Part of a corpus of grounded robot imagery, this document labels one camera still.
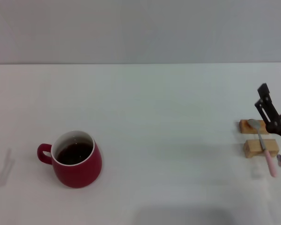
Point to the red ceramic coffee cup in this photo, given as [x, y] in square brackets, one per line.
[77, 171]

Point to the wooden block with orange stain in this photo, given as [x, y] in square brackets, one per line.
[244, 127]

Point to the notched pale wooden block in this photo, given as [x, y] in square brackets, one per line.
[253, 147]

